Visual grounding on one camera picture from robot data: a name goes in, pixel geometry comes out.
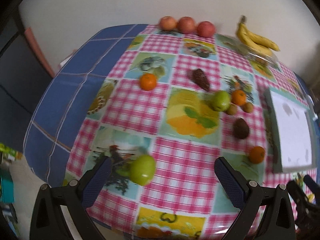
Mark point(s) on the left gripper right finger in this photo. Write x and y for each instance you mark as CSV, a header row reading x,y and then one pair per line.
x,y
248,196

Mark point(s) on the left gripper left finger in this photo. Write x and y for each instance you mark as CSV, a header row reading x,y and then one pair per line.
x,y
48,221

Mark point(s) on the orange tangerine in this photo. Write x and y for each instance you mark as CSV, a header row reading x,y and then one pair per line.
x,y
256,154
148,81
238,97

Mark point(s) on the green apple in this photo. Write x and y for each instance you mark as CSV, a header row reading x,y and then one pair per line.
x,y
142,170
220,101

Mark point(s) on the brown kiwi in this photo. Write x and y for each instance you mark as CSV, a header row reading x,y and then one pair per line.
x,y
248,107
232,109

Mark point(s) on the white tray teal rim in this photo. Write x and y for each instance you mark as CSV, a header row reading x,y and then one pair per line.
x,y
295,146

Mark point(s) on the blue plaid cloth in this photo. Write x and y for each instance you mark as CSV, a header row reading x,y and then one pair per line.
x,y
62,109

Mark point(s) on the pink checkered fruit tablecloth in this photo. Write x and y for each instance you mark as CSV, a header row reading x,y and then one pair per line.
x,y
176,125

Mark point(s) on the dark brown avocado left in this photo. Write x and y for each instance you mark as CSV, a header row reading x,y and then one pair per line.
x,y
199,78

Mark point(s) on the yellow banana bunch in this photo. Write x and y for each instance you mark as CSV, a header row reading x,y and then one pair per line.
x,y
254,41

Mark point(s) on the clear plastic container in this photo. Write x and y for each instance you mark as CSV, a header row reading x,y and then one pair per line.
x,y
251,54

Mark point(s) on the right red apple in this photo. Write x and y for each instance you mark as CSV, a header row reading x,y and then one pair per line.
x,y
205,29

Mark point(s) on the red apple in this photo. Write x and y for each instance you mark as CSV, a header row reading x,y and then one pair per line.
x,y
167,23
186,25
205,29

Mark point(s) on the middle red apple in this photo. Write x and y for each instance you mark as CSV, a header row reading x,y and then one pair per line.
x,y
186,25

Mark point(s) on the left red apple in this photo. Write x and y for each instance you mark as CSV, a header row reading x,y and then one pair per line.
x,y
167,23

